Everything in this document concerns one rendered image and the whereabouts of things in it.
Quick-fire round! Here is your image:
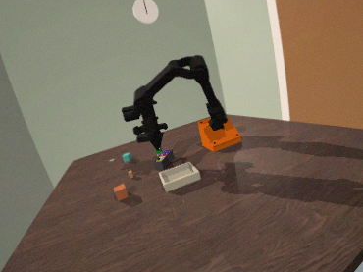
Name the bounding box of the white rectangular tray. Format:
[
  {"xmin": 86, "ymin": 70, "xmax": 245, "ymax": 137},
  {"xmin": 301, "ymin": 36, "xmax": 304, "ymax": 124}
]
[{"xmin": 159, "ymin": 162, "xmax": 201, "ymax": 192}]

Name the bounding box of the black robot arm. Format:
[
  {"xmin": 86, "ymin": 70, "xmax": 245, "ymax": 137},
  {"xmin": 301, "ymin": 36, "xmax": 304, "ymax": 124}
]
[{"xmin": 122, "ymin": 55, "xmax": 228, "ymax": 131}]

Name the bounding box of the small teal block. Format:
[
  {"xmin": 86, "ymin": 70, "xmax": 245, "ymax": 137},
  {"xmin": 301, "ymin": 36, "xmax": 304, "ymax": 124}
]
[{"xmin": 123, "ymin": 153, "xmax": 132, "ymax": 162}]

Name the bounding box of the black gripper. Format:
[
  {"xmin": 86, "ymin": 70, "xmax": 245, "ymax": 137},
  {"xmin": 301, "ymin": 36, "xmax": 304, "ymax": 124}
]
[{"xmin": 136, "ymin": 115, "xmax": 168, "ymax": 151}]

